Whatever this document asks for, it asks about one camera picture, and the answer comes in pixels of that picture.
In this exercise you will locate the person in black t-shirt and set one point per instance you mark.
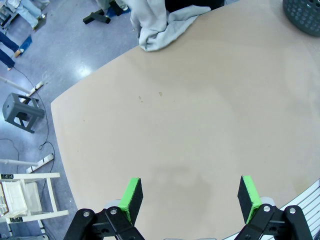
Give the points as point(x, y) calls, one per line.
point(190, 3)

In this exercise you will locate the black stand foot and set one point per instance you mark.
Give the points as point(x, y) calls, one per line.
point(96, 18)

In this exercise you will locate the grey training pants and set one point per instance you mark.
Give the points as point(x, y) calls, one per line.
point(155, 30)

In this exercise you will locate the person in light jeans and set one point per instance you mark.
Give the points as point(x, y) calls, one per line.
point(27, 11)

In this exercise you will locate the grey plastic stool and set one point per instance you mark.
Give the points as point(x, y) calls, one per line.
point(17, 110)

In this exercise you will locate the dark perforated plastic basket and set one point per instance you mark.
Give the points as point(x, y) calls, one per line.
point(303, 15)

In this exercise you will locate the ribbed aluminium rail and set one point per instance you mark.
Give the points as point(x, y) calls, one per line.
point(310, 197)

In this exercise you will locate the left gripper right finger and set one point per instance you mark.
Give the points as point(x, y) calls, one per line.
point(250, 200)

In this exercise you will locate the white shelf cart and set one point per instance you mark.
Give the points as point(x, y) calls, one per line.
point(15, 200)

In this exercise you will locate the person in dark jeans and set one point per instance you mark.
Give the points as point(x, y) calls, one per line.
point(6, 48)

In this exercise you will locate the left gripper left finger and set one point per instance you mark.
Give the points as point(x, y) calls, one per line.
point(130, 200)

